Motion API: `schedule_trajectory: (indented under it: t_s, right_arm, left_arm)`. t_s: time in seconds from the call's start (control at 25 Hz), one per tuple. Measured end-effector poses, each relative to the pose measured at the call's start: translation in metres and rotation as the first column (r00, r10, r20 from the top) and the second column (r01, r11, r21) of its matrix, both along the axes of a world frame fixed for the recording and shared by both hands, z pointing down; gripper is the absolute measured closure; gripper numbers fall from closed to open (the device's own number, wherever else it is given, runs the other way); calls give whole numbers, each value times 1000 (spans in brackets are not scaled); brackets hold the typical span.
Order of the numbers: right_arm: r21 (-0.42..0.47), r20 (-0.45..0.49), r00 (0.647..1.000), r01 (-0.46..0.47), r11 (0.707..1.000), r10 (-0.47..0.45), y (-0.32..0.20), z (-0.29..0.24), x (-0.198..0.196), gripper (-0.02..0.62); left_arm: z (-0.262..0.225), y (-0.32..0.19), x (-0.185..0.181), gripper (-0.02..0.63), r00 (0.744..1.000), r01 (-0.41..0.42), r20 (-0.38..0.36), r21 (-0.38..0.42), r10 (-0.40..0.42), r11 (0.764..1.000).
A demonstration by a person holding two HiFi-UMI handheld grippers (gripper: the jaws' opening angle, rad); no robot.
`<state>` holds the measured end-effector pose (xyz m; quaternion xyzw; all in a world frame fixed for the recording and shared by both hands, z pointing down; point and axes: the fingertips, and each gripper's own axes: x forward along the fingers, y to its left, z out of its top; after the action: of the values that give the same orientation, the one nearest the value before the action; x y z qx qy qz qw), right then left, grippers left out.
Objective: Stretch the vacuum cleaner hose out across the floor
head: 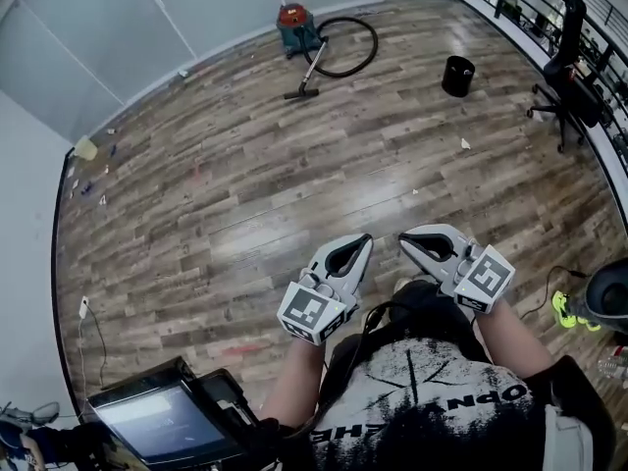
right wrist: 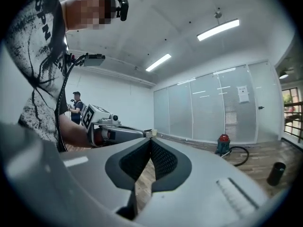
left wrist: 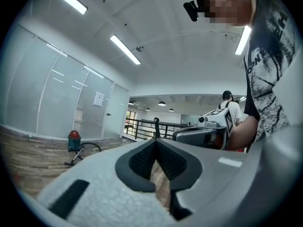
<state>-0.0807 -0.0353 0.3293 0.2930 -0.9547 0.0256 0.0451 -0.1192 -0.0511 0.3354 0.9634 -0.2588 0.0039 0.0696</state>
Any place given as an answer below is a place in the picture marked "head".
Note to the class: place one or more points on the white paper scrap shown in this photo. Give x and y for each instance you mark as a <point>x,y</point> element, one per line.
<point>465,143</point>

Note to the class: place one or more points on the black office chair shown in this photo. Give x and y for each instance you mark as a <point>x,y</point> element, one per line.
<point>569,62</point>

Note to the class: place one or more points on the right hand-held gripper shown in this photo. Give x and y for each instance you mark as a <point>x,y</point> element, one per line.
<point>486,277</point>

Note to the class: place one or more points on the black round waste bin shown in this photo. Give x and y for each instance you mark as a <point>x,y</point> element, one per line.
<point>457,79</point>

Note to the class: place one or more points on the yellow bucket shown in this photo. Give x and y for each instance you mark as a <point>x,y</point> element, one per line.
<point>86,148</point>

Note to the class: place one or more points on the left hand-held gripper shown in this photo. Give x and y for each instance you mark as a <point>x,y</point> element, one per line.
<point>314,312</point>

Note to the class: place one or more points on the person's left forearm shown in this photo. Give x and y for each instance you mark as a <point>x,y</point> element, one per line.
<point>297,381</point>

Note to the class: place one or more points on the black metal railing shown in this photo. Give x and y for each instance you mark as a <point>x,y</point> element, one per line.
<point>539,13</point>

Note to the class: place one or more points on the person's right forearm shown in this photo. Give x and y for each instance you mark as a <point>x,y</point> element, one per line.
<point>510,341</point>

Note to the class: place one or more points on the chest-mounted tablet screen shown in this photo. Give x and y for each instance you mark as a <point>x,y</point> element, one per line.
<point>162,420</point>

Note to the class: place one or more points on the person's black trousers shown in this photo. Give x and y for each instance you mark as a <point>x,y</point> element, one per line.
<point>427,312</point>

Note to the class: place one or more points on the clear plastic water bottle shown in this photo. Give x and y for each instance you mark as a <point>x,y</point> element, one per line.
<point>613,366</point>

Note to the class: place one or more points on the person's black white printed T-shirt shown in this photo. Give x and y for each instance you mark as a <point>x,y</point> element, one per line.
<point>441,410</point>

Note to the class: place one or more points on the person's beige left shoe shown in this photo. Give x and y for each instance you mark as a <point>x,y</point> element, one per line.
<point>402,285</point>

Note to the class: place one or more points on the red and teal vacuum cleaner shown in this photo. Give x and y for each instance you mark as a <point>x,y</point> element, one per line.
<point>294,27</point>

